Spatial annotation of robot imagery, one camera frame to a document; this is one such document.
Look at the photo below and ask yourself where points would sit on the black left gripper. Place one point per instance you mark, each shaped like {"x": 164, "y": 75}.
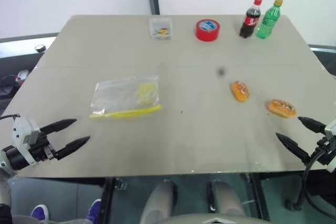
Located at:
{"x": 40, "y": 150}

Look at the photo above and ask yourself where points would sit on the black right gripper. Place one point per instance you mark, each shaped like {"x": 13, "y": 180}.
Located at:
{"x": 329, "y": 153}

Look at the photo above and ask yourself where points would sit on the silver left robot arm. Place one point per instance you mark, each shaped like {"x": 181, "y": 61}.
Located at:
{"x": 14, "y": 158}

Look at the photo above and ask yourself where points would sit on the oblong orange bread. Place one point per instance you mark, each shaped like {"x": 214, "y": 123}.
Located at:
{"x": 282, "y": 108}

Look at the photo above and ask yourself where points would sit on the clear yellow zip bag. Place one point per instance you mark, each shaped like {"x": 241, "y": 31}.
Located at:
{"x": 118, "y": 95}

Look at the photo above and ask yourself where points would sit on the round orange bread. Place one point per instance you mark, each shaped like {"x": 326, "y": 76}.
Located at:
{"x": 240, "y": 91}

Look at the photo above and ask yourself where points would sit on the red white small device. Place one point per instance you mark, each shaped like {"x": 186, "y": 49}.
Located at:
{"x": 23, "y": 74}

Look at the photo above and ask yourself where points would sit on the black table leg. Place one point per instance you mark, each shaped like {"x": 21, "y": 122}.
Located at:
{"x": 259, "y": 197}
{"x": 107, "y": 200}

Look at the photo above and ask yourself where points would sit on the purple shoe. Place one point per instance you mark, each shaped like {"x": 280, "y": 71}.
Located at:
{"x": 94, "y": 209}
{"x": 40, "y": 212}

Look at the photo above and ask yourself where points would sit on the small round black-white object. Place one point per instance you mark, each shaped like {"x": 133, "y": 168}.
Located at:
{"x": 40, "y": 48}

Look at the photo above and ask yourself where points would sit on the grey rounded shape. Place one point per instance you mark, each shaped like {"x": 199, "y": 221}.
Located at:
{"x": 157, "y": 203}
{"x": 228, "y": 199}

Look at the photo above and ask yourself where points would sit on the green bottle yellow cap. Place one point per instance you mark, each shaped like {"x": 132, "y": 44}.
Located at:
{"x": 269, "y": 22}

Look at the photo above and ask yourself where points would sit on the grey robot torso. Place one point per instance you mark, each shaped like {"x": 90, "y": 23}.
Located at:
{"x": 215, "y": 220}

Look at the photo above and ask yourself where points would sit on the cola bottle red cap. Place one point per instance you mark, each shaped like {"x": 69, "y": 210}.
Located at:
{"x": 249, "y": 22}

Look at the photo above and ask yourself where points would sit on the red tape roll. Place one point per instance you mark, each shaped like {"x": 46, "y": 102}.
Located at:
{"x": 207, "y": 31}

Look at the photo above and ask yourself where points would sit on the clear plastic box coloured bits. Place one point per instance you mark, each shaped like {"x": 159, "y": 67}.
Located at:
{"x": 160, "y": 28}

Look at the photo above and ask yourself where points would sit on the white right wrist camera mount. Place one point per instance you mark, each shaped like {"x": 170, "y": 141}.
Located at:
{"x": 331, "y": 128}

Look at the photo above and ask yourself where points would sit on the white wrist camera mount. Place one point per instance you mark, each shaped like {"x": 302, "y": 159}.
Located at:
{"x": 331, "y": 128}
{"x": 23, "y": 129}

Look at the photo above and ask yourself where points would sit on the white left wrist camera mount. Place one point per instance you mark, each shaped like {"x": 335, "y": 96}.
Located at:
{"x": 23, "y": 129}

